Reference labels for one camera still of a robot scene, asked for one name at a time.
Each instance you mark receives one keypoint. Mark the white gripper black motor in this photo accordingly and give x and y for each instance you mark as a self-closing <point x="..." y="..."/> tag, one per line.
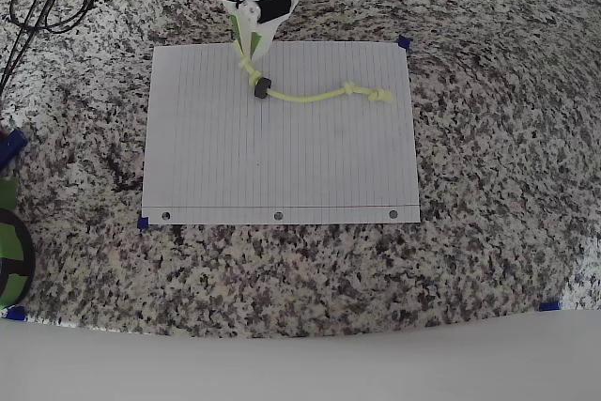
<point x="273" y="10"/>

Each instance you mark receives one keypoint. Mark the lined paper sheet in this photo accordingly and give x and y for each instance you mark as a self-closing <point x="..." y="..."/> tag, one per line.
<point x="282" y="161"/>

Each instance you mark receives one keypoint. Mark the blue tape piece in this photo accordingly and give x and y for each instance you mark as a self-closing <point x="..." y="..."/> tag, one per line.
<point x="15" y="313"/>
<point x="143" y="223"/>
<point x="404" y="42"/>
<point x="549" y="306"/>

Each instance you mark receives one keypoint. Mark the green tape strip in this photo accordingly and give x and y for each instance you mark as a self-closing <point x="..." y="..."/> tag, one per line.
<point x="7" y="190"/>

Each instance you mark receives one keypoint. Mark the green and black spool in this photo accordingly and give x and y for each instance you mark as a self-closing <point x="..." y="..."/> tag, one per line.
<point x="11" y="251"/>

